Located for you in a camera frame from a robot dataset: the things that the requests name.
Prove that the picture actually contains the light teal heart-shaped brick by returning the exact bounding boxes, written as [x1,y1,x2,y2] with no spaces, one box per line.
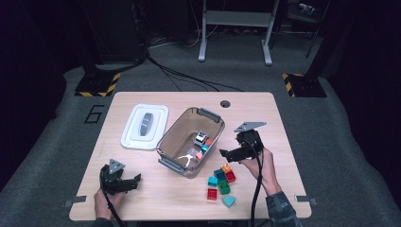
[221,195,236,209]

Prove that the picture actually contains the person's left hand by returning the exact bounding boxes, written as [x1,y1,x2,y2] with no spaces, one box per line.
[94,188,126,220]

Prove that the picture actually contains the black cabinet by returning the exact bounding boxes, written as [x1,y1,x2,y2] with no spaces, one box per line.
[78,0,149,64]

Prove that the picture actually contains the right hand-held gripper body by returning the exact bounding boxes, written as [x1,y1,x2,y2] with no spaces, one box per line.
[234,121,268,163]

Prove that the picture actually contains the white metal desk frame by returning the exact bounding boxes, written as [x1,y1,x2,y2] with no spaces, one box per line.
[198,0,281,66]

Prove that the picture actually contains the green toy brick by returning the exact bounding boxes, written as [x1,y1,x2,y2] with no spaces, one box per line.
[218,180,231,196]

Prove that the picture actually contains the dark teal toy brick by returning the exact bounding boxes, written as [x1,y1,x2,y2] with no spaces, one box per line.
[213,168,227,182]

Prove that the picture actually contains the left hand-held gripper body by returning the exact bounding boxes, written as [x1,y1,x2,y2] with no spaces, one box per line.
[99,158,133,196]

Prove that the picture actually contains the grey table corner bracket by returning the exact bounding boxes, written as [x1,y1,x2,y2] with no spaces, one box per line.
[62,195,88,208]
[294,194,319,206]

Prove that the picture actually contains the white bin lid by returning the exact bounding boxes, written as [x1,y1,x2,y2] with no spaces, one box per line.
[120,103,170,151]

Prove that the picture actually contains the small white toy car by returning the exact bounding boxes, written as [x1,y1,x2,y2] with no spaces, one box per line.
[193,131,209,147]

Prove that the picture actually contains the right hand-held gripper cable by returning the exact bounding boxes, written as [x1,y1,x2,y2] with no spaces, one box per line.
[242,138,265,227]

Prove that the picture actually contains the left hand-held gripper cable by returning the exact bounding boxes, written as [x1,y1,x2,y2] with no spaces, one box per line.
[98,166,128,227]

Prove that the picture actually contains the person's right hand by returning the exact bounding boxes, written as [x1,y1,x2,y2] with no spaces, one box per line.
[239,147,279,197]

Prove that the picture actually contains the transparent brown storage bin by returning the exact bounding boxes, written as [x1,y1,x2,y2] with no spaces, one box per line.
[156,107,226,180]

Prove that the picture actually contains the black floor cables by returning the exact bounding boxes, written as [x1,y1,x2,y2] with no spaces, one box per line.
[94,31,245,93]

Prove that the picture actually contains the hand-held gripper cable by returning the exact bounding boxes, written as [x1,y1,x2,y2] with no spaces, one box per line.
[242,138,265,227]
[98,166,128,227]

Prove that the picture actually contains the striped stand base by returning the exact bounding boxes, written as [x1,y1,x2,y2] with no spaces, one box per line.
[282,73,328,98]
[74,72,122,97]

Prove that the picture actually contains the small camera on stand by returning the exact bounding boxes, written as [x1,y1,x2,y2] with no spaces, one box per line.
[297,2,316,16]

